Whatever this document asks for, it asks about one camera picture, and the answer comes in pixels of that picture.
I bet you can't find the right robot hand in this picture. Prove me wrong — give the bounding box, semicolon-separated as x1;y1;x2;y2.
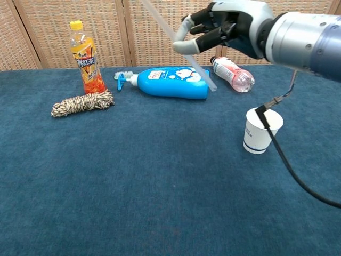
172;1;274;60

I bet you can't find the translucent plastic straw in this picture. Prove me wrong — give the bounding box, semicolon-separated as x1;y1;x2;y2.
140;0;218;93

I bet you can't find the white paper cup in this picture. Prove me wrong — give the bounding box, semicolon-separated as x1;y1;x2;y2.
242;107;284;155

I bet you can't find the pink drink plastic bottle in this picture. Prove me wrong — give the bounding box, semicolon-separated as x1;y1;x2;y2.
210;55;255;93

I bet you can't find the blue pump detergent bottle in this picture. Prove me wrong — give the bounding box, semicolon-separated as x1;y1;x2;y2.
116;66;210;101

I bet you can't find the woven folding screen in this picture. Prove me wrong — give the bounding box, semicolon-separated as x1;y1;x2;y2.
0;0;341;71

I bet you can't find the orange iced tea bottle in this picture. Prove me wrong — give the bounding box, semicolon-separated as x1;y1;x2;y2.
69;20;108;95

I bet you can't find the teal table cloth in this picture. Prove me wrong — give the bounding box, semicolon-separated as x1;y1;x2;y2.
0;62;341;256

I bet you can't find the black cable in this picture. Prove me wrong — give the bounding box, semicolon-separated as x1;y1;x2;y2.
255;69;341;209

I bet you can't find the braided rope bundle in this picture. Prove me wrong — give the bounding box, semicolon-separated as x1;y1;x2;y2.
51;89;116;118

